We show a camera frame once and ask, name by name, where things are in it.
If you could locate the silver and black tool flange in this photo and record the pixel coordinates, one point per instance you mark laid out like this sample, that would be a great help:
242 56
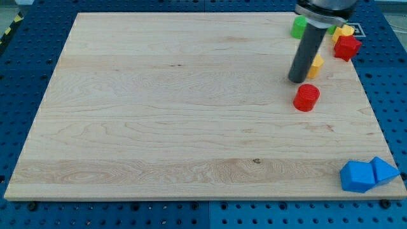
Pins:
325 13

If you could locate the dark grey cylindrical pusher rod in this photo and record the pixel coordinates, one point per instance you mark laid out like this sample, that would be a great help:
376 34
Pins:
306 52

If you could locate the red cylinder block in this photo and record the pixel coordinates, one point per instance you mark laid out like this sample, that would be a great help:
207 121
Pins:
306 97

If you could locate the green block behind flange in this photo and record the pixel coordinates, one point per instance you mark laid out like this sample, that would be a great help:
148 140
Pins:
331 30

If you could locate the green cylinder block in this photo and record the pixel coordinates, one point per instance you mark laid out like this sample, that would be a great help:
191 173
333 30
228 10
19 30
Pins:
298 27

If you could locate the yellow block near star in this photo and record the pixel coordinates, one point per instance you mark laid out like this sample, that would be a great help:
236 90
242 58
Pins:
345 30

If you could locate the yellow hexagon block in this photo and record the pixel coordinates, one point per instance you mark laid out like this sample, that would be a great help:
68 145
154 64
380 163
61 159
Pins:
315 67

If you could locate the red star block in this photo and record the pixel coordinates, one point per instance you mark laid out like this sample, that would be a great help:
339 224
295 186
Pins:
346 47

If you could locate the blue cube block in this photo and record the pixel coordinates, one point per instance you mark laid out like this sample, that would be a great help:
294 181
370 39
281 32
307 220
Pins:
357 177

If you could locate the blue triangular prism block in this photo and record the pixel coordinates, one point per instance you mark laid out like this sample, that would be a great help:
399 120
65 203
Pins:
383 172

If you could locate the light wooden board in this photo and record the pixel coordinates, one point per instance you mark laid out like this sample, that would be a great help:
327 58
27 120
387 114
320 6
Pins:
194 106

